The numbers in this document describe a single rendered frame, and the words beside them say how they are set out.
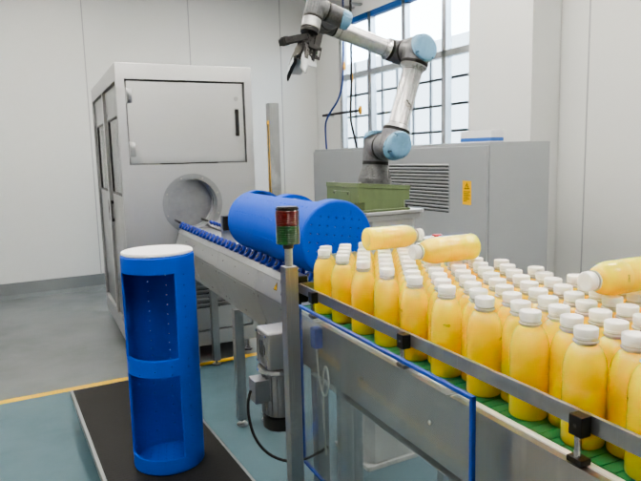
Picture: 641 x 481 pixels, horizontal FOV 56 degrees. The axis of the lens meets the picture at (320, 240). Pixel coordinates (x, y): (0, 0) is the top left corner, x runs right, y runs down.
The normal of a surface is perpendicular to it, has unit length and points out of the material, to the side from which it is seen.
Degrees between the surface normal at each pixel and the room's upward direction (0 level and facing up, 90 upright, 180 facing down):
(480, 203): 90
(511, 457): 90
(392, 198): 90
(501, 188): 90
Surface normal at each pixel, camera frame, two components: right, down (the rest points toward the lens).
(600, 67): -0.88, 0.09
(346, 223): 0.43, 0.11
